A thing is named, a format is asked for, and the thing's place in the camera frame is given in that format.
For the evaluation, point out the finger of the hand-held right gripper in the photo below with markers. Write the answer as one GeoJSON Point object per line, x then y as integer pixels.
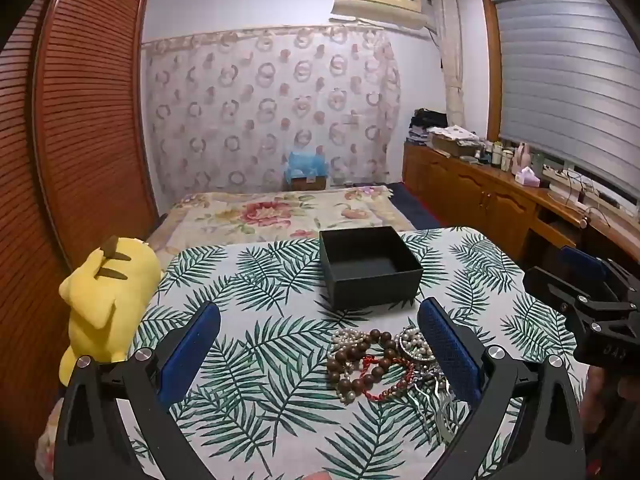
{"type": "Point", "coordinates": [582, 260]}
{"type": "Point", "coordinates": [550, 284]}

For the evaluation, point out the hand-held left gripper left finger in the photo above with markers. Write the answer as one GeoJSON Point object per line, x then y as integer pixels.
{"type": "Point", "coordinates": [192, 345]}

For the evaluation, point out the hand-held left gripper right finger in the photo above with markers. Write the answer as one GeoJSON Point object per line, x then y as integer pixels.
{"type": "Point", "coordinates": [450, 355]}

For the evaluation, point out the black square box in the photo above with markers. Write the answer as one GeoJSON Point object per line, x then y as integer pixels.
{"type": "Point", "coordinates": [370, 285]}

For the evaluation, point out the person's right hand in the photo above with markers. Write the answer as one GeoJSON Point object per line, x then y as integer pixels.
{"type": "Point", "coordinates": [600, 400]}

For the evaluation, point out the silver hair fork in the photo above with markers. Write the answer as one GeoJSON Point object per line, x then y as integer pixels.
{"type": "Point", "coordinates": [440, 410]}

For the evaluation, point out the white power strip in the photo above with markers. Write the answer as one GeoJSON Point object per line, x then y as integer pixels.
{"type": "Point", "coordinates": [570, 185]}

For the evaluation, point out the pink tissue pack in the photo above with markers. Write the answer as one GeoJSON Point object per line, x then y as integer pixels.
{"type": "Point", "coordinates": [527, 178]}

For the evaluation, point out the yellow plush toy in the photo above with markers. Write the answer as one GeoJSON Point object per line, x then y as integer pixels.
{"type": "Point", "coordinates": [105, 300]}

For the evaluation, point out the wooden cabinet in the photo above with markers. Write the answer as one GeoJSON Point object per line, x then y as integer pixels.
{"type": "Point", "coordinates": [480, 195]}

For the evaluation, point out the pink bottle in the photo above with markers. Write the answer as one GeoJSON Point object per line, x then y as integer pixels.
{"type": "Point", "coordinates": [521, 157]}

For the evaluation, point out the leaf print tablecloth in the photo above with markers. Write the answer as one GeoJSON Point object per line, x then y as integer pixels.
{"type": "Point", "coordinates": [280, 435]}

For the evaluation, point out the cluster of small bottles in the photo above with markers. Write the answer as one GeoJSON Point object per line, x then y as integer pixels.
{"type": "Point", "coordinates": [497, 154]}

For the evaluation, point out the floral bedspread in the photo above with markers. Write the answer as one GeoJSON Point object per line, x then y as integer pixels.
{"type": "Point", "coordinates": [260, 215]}

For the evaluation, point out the dark blue cloth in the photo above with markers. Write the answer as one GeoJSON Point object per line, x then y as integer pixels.
{"type": "Point", "coordinates": [415, 207]}

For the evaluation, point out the flat printed paper box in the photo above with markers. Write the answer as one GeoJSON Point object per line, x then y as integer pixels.
{"type": "Point", "coordinates": [452, 140]}

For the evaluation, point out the grey window blind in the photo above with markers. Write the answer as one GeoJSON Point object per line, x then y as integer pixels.
{"type": "Point", "coordinates": [565, 75]}

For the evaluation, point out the small cardboard box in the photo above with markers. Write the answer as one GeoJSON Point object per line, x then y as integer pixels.
{"type": "Point", "coordinates": [309, 183]}

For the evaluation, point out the stack of folded clothes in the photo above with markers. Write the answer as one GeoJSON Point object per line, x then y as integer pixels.
{"type": "Point", "coordinates": [425, 125]}

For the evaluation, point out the blue plastic bag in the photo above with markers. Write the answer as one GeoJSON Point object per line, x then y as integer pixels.
{"type": "Point", "coordinates": [305, 164]}

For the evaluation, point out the wooden slatted wardrobe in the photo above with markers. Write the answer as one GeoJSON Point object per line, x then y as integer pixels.
{"type": "Point", "coordinates": [85, 135]}

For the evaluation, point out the circle print curtain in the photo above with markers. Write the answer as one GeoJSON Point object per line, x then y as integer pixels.
{"type": "Point", "coordinates": [270, 110]}

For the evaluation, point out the white lace curtain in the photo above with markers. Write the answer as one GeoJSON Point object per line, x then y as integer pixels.
{"type": "Point", "coordinates": [450, 50]}

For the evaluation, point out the white air conditioner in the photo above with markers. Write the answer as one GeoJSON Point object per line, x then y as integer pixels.
{"type": "Point", "coordinates": [380, 2]}

